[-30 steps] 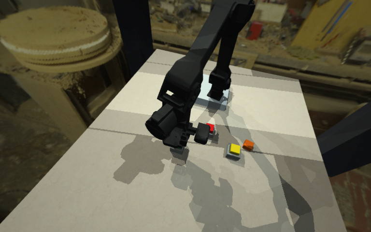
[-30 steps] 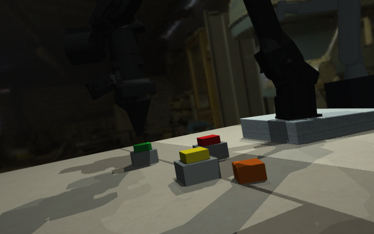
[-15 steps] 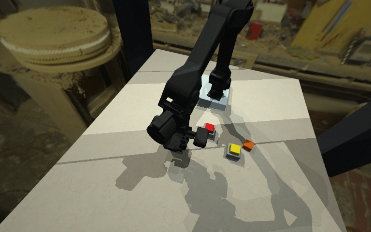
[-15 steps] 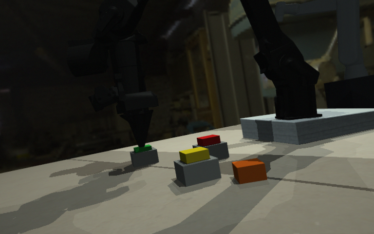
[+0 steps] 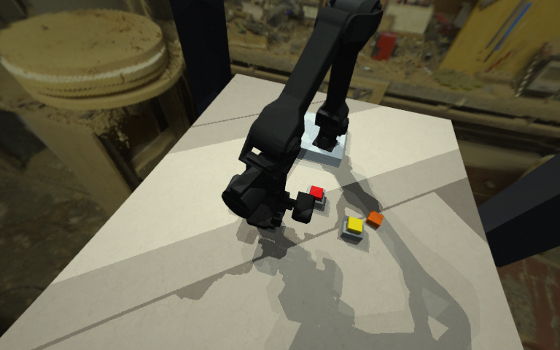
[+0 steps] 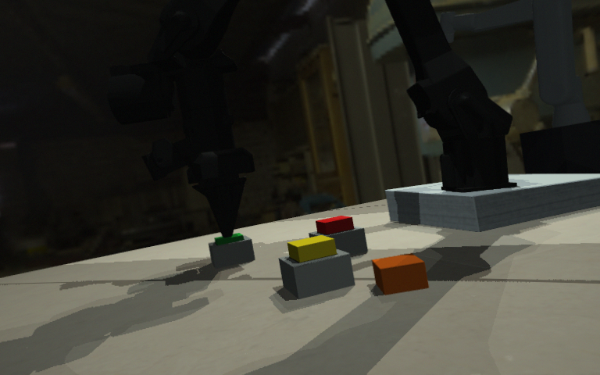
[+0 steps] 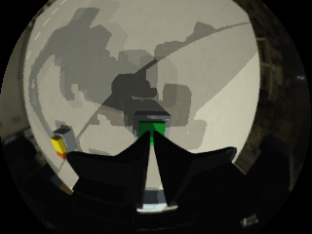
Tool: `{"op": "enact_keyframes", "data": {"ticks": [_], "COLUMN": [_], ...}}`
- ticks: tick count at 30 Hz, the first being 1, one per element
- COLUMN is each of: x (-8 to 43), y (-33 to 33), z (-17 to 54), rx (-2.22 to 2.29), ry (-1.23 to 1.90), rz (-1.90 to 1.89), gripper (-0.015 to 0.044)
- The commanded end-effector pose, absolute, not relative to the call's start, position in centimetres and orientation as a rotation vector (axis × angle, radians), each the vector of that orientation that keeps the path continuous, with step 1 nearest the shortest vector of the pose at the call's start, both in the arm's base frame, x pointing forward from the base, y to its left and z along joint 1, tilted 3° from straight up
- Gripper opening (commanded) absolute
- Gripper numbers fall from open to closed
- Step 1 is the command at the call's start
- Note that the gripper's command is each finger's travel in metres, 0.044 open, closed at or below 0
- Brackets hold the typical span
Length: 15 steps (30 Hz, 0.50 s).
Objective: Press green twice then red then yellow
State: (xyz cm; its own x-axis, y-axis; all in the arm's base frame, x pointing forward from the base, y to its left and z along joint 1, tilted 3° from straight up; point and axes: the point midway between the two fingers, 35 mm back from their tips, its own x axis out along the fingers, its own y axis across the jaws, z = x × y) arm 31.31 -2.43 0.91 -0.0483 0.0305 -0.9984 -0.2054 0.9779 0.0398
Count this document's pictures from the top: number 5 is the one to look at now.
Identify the orange block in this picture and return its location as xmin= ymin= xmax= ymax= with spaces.
xmin=366 ymin=210 xmax=384 ymax=229

